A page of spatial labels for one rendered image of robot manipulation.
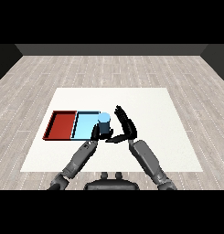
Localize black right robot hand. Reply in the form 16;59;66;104
104;104;138;144

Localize small blue can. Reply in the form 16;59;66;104
97;112;112;136

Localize red shallow open box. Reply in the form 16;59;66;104
42;110;79;142

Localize light blue shallow open box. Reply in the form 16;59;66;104
69;110;102;141

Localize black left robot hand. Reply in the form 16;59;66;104
90;123;114;143

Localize dark grey robot body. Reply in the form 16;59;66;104
83;172;140;191

